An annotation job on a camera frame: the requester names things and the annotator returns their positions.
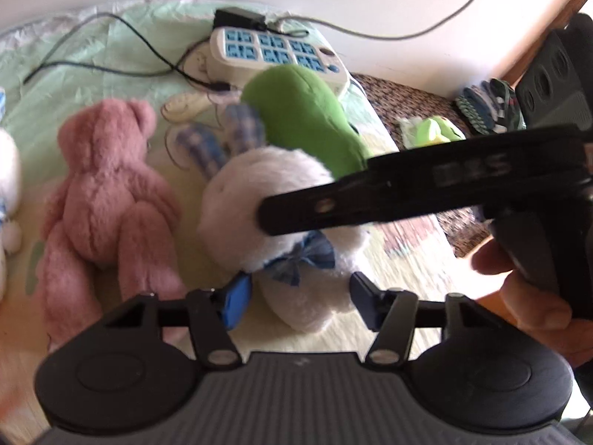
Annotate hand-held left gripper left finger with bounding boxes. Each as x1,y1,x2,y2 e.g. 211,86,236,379
99,273,253,368

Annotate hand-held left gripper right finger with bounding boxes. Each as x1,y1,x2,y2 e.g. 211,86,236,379
349,273,508,368

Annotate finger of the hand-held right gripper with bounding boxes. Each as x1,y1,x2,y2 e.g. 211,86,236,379
258,174,487,237

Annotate white rabbit plush plaid ears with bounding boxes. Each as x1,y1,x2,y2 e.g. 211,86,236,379
176,104,371,334

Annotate green plush toy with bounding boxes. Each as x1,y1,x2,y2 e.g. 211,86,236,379
241,64,374,177

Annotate pink teddy bear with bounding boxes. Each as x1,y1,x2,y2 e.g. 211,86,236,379
34,98,186,348

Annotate person's right hand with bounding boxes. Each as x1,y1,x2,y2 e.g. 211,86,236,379
471,237,593,367

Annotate striped socks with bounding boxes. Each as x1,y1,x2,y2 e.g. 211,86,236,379
454,78,526,135

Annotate small green frog toy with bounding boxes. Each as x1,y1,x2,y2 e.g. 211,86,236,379
414,117,466,146

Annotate white tissue packet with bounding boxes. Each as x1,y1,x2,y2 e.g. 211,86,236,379
396,117,424,150

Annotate brown patterned mat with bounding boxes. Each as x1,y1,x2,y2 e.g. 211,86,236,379
349,72,496,258

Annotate white blue power strip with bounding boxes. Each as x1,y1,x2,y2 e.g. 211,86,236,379
209,25,352,98

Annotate black power adapter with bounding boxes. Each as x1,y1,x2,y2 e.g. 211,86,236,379
213,8,267,31

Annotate white plush toy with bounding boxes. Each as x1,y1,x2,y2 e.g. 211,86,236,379
0,88,24,302

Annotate black cable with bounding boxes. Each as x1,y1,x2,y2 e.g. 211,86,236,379
23,11,232,93

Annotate wooden frame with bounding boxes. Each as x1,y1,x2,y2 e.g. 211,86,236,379
503,0,593,84

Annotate grey cable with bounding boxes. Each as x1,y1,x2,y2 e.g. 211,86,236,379
264,0,494,40

